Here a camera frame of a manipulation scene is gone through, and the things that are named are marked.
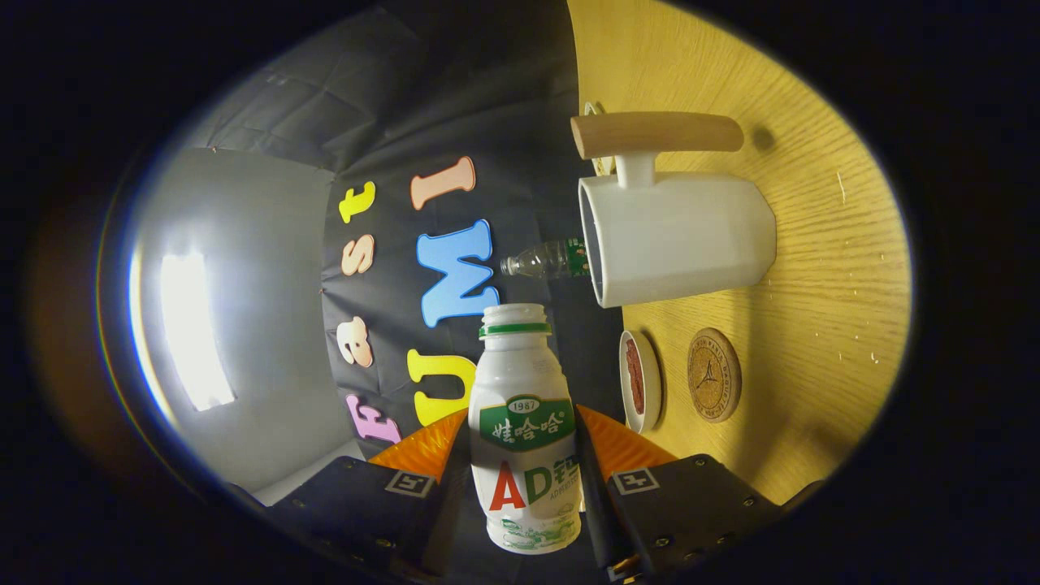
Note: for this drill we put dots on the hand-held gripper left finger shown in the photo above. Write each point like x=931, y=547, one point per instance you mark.
x=366, y=508

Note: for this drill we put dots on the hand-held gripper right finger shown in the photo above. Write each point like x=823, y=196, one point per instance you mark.
x=691, y=504

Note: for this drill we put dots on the white round plate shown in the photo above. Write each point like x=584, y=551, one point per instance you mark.
x=652, y=382

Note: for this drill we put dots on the white divided dish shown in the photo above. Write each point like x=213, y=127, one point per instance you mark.
x=591, y=106

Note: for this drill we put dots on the white juice bottle green label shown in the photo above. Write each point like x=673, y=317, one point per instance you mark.
x=520, y=382

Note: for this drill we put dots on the black backdrop cloth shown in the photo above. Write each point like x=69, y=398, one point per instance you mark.
x=504, y=97

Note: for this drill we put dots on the round cork coaster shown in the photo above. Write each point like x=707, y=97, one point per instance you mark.
x=714, y=375

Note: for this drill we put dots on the clear water bottle green label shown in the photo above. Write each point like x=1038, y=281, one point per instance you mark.
x=544, y=260

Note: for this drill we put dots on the red meat slices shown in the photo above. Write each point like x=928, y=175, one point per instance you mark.
x=635, y=378

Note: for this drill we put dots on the wooden table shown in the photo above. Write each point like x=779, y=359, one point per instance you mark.
x=812, y=284

